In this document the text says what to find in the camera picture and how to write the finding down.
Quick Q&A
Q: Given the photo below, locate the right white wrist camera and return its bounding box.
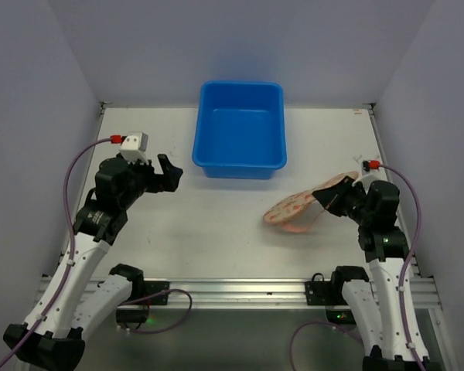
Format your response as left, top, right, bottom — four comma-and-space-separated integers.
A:
353, 159, 380, 189

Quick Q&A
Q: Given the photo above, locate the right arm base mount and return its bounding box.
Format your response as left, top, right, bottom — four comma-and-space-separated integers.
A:
304, 271, 356, 325

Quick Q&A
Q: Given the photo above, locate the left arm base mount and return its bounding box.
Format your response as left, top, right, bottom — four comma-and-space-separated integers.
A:
115, 281, 170, 329

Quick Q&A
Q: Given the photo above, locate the aluminium mounting rail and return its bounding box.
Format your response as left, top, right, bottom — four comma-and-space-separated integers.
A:
36, 276, 440, 310

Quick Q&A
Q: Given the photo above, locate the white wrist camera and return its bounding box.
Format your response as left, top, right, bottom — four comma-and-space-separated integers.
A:
119, 132, 149, 165
353, 159, 380, 189

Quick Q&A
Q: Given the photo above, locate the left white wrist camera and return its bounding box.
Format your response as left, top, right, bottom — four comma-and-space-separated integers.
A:
119, 132, 149, 165

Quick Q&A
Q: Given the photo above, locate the blue plastic bin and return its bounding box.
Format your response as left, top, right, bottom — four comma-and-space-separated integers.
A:
192, 80, 288, 180

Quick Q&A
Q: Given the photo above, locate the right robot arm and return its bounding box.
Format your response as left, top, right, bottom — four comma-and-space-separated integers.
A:
312, 175, 441, 370

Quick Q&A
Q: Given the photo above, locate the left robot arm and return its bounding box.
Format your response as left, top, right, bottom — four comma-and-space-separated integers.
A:
3, 154, 183, 370

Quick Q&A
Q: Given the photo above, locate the floral mesh laundry bag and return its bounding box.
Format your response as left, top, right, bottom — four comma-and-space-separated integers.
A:
262, 171, 360, 233

